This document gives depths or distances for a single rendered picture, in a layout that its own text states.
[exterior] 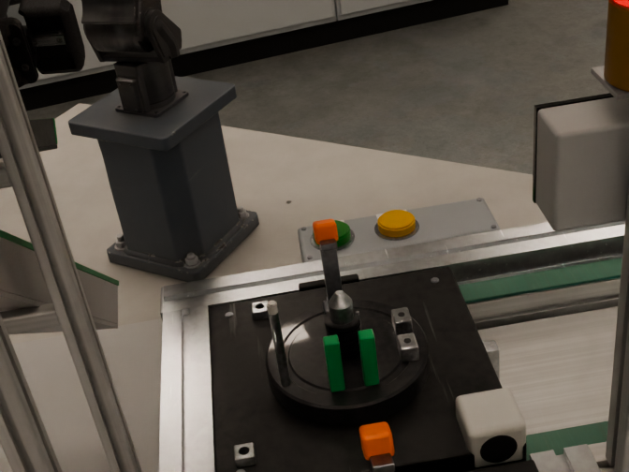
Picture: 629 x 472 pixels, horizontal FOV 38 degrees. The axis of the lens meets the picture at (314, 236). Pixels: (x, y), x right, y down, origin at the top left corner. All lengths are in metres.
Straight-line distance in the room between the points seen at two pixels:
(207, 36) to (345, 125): 0.83
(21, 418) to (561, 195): 0.34
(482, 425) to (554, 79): 2.92
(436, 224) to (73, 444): 0.44
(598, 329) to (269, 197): 0.53
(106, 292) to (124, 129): 0.27
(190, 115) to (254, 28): 2.85
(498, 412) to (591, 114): 0.26
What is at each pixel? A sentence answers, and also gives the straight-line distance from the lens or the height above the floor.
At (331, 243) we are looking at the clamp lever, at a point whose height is 1.07.
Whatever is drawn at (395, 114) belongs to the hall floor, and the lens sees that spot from 3.37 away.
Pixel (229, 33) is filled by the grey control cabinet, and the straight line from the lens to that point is 3.89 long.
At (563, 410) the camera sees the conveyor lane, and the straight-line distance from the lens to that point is 0.84.
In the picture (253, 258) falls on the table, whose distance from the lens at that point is 1.15.
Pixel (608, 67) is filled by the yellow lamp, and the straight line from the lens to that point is 0.57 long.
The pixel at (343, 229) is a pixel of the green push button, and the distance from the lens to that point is 0.97.
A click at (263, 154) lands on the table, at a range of 1.38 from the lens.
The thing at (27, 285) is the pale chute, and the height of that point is 1.14.
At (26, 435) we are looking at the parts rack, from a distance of 0.53.
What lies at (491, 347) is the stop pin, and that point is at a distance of 0.82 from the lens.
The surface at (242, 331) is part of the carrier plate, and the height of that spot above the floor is 0.97.
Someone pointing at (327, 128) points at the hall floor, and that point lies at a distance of 3.32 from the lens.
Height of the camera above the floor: 1.50
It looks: 33 degrees down
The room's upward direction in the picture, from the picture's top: 8 degrees counter-clockwise
